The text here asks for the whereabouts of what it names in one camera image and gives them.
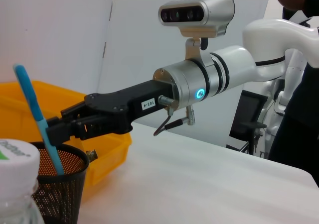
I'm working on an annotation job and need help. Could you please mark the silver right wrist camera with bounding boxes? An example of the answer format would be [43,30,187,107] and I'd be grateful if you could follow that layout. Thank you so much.
[158,0,236,39]

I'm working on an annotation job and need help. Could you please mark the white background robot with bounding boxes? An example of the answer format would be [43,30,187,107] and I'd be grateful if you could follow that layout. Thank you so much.
[259,48,307,157]

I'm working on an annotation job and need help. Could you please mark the blue scissors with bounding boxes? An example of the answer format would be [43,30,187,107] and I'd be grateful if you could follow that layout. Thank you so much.
[12,64,65,176]

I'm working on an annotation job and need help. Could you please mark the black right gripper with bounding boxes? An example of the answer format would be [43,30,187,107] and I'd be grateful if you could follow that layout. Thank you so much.
[46,80,175,145]

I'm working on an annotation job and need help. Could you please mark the yellow plastic bin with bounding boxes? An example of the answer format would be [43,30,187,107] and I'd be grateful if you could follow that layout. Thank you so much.
[0,80,133,202]

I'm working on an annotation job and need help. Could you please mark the black mesh pen holder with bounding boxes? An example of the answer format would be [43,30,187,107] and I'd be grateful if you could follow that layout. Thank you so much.
[28,141,90,224]

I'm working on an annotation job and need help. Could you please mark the person in black clothes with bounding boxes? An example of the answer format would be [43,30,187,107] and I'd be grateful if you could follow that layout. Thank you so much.
[268,0,319,185]

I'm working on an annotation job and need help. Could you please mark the clear bottle with green label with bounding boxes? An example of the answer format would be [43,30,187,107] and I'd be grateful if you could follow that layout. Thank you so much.
[0,138,45,224]

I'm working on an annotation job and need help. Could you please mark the green plastic wrapper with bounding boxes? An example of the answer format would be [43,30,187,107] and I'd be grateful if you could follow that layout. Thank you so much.
[85,149,98,160]

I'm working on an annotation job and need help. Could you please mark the black office chair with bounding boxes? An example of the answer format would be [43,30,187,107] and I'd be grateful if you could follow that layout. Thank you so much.
[225,89,267,156]

